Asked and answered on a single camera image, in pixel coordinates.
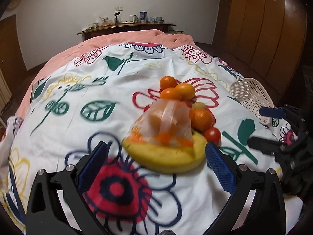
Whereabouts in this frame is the orange tangerine front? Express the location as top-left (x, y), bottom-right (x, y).
top-left (160, 88), bottom-right (183, 101)

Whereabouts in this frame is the cream plastic basket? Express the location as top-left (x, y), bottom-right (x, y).
top-left (230, 78), bottom-right (275, 125)

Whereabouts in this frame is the beige curtain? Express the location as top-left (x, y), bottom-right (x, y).
top-left (0, 70), bottom-right (12, 110)

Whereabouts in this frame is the orange tangerine top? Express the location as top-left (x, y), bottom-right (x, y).
top-left (159, 76), bottom-right (177, 91)

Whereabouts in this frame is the blue mug on shelf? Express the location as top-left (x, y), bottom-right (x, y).
top-left (139, 11), bottom-right (147, 23)

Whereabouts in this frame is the wooden headboard shelf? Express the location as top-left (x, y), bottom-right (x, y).
top-left (77, 22), bottom-right (176, 40)

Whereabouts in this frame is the large orange tangerine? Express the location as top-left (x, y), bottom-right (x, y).
top-left (189, 109), bottom-right (213, 132)

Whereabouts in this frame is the wooden door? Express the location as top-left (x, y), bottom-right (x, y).
top-left (0, 15), bottom-right (27, 93)

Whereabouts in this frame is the pink blanket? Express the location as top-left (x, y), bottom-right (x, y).
top-left (15, 29), bottom-right (196, 119)

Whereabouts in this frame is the plastic bag of oranges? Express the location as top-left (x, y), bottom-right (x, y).
top-left (126, 99), bottom-right (193, 148)

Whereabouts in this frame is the green-brown kiwi fruit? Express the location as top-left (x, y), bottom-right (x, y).
top-left (192, 102), bottom-right (207, 110)

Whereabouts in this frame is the wooden wardrobe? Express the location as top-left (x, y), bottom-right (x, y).
top-left (213, 0), bottom-right (307, 103)

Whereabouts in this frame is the yellow banana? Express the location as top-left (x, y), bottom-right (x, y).
top-left (122, 132), bottom-right (207, 174)

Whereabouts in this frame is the red tomato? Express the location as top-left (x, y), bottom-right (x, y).
top-left (203, 127), bottom-right (221, 145)

